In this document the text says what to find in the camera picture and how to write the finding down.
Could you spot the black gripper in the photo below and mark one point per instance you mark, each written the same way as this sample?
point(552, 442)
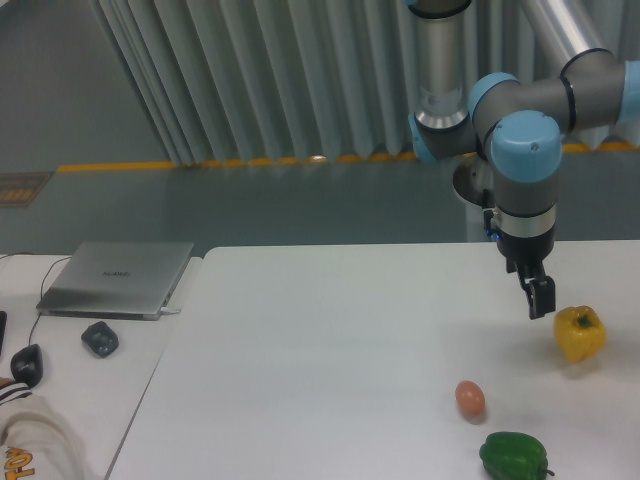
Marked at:
point(525, 256)

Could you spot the yellow bell pepper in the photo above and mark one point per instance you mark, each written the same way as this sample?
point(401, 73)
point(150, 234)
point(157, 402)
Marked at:
point(579, 333)

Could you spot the cream sleeved forearm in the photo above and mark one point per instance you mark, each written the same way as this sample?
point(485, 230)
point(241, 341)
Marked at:
point(36, 443)

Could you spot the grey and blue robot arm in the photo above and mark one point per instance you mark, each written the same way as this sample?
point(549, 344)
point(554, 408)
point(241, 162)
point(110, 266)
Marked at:
point(516, 128)

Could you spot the green bell pepper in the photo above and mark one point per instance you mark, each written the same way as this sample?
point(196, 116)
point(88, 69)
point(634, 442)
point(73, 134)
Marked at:
point(514, 455)

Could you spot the brown egg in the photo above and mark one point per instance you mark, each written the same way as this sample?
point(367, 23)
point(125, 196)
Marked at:
point(470, 398)

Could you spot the grey pleated curtain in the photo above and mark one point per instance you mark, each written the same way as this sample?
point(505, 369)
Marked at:
point(248, 80)

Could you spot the silver closed laptop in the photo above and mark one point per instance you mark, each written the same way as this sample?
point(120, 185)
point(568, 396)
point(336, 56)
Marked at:
point(117, 280)

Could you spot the black power adapter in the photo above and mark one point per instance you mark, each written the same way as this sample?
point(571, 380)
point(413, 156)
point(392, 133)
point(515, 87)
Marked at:
point(100, 339)

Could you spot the black computer mouse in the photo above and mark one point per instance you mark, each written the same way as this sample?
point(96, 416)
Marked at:
point(27, 365)

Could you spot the black device at left edge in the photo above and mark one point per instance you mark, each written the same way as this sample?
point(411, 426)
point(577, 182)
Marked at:
point(3, 325)

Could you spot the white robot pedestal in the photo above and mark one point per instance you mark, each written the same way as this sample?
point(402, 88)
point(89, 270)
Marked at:
point(473, 185)

